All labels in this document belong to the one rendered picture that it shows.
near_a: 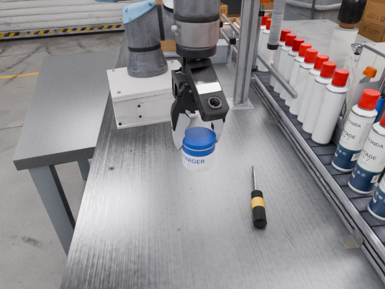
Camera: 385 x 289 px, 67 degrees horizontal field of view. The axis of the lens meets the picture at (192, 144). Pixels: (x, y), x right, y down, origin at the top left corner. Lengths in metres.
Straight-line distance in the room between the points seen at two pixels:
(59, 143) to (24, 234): 1.02
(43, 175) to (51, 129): 0.15
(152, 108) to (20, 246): 1.19
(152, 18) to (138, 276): 0.76
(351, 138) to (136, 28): 0.71
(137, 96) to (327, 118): 0.55
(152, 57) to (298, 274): 0.78
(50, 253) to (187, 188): 1.16
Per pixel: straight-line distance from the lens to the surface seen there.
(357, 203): 0.73
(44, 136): 1.03
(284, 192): 0.77
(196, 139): 0.58
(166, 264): 0.61
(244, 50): 1.02
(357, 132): 0.74
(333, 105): 0.81
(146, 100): 0.95
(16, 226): 1.99
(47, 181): 1.04
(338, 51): 1.30
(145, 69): 1.04
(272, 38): 0.91
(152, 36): 1.04
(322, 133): 0.85
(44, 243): 1.83
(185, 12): 0.48
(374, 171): 0.72
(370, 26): 4.74
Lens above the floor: 1.35
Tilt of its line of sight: 36 degrees down
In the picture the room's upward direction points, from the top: straight up
